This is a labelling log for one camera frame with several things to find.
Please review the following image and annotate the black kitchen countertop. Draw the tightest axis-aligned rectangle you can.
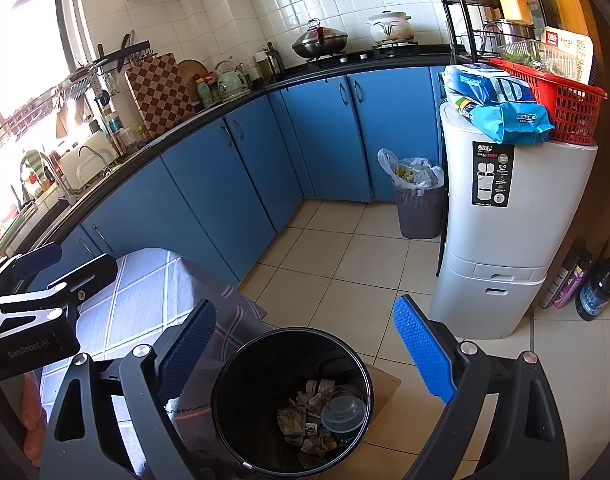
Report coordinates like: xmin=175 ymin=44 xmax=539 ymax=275
xmin=0 ymin=42 xmax=453 ymax=261

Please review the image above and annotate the dark wok with lid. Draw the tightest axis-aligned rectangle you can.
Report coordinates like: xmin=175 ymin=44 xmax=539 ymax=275
xmin=291 ymin=18 xmax=349 ymax=59

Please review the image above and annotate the blue checked tablecloth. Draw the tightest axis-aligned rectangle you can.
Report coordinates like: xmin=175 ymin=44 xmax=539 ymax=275
xmin=27 ymin=247 xmax=270 ymax=461

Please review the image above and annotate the tall steel faucet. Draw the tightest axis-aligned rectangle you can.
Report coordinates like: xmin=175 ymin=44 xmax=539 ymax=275
xmin=20 ymin=150 xmax=78 ymax=206

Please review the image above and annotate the mint green kettle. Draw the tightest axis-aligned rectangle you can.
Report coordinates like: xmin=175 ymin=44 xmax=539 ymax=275
xmin=216 ymin=61 xmax=250 ymax=101

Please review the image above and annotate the row of blue base cabinets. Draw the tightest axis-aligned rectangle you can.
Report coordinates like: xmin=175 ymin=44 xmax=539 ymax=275
xmin=25 ymin=65 xmax=448 ymax=301

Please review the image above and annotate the round wooden board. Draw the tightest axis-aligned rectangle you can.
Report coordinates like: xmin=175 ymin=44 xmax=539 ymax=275
xmin=177 ymin=59 xmax=210 ymax=86

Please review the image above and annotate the dark blue bottle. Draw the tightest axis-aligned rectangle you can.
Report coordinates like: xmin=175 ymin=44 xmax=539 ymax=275
xmin=576 ymin=257 xmax=610 ymax=322

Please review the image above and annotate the red plastic basket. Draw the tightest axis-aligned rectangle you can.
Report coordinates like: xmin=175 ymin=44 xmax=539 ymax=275
xmin=490 ymin=57 xmax=608 ymax=147

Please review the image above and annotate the large blue white package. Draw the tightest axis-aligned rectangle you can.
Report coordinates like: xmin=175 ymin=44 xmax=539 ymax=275
xmin=442 ymin=64 xmax=536 ymax=111

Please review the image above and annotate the white ceramic pot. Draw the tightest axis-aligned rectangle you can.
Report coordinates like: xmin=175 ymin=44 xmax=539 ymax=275
xmin=367 ymin=10 xmax=416 ymax=45

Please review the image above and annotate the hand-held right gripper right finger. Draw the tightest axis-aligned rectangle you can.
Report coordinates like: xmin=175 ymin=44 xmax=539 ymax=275
xmin=392 ymin=294 xmax=558 ymax=480

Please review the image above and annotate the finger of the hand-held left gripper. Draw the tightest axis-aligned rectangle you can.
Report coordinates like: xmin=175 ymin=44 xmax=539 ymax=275
xmin=45 ymin=254 xmax=120 ymax=320
xmin=0 ymin=249 xmax=60 ymax=293

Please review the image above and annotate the black round trash bin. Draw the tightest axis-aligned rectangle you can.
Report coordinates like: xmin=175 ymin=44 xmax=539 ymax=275
xmin=211 ymin=327 xmax=374 ymax=476

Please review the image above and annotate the pile of wrappers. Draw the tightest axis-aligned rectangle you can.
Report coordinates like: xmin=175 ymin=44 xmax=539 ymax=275
xmin=277 ymin=390 xmax=338 ymax=456

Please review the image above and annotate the white plastic bag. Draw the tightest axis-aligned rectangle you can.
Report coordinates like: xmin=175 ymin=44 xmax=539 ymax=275
xmin=377 ymin=148 xmax=444 ymax=198

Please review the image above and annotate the black gas stove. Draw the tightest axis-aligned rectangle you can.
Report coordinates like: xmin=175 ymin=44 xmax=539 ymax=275
xmin=305 ymin=42 xmax=450 ymax=63

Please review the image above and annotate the small blue package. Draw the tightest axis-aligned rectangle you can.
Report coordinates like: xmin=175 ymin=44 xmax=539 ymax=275
xmin=467 ymin=101 xmax=556 ymax=143

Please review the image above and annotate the black spray can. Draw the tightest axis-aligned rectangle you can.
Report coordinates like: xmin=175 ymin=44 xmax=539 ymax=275
xmin=540 ymin=252 xmax=593 ymax=311

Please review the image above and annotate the steel overhead dish rack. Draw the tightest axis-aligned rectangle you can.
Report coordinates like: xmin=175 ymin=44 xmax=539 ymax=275
xmin=0 ymin=40 xmax=150 ymax=161

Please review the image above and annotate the checkered wooden cutting board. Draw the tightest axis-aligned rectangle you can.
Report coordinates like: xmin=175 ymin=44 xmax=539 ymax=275
xmin=126 ymin=52 xmax=196 ymax=141

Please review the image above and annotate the small steel faucet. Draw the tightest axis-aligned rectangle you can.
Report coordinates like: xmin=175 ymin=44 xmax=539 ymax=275
xmin=77 ymin=146 xmax=110 ymax=178

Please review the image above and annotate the white box red label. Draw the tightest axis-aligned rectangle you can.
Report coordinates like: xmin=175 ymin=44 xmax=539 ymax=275
xmin=540 ymin=26 xmax=594 ymax=86

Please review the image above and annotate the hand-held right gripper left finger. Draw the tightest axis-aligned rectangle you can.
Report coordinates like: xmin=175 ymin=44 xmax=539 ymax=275
xmin=39 ymin=299 xmax=218 ymax=480

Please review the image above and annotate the flat brown cardboard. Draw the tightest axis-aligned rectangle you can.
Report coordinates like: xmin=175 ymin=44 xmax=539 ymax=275
xmin=365 ymin=362 xmax=402 ymax=426

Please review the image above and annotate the white countertop appliance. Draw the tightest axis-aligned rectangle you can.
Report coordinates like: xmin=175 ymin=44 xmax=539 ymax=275
xmin=60 ymin=130 xmax=118 ymax=181

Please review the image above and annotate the person's left hand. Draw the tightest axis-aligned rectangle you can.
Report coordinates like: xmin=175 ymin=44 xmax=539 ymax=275
xmin=20 ymin=370 xmax=48 ymax=467

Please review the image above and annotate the tall white storage appliance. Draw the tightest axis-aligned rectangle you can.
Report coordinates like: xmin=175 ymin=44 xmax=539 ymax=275
xmin=429 ymin=102 xmax=600 ymax=339

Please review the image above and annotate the steel pot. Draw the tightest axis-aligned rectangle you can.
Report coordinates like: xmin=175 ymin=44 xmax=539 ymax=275
xmin=482 ymin=19 xmax=538 ymax=53

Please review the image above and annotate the glass oil jug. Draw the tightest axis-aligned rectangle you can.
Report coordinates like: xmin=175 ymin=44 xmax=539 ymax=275
xmin=257 ymin=42 xmax=284 ymax=83

